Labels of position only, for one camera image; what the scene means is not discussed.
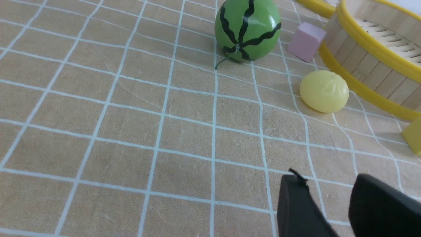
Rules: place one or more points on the checkered beige tablecloth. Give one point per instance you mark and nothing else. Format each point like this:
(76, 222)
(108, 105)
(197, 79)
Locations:
(114, 123)

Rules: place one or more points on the bamboo steamer tray yellow rim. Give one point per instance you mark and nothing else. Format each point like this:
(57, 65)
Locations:
(375, 46)

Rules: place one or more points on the yellow bun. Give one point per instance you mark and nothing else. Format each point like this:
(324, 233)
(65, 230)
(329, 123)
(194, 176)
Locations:
(324, 91)

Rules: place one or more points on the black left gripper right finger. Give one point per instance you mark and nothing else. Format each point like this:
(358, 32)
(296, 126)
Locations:
(376, 209)

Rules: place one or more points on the bamboo steamer lid yellow rim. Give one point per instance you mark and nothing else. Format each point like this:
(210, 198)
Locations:
(317, 7)

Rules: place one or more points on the pink foam cube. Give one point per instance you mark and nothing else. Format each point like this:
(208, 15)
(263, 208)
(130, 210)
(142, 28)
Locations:
(306, 41)

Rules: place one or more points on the green toy watermelon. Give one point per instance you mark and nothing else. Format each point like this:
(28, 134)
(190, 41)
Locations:
(247, 30)

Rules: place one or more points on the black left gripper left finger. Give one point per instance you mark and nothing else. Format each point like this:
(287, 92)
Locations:
(298, 215)

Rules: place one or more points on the yellow foam cube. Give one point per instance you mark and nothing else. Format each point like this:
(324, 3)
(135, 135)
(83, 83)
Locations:
(412, 136)

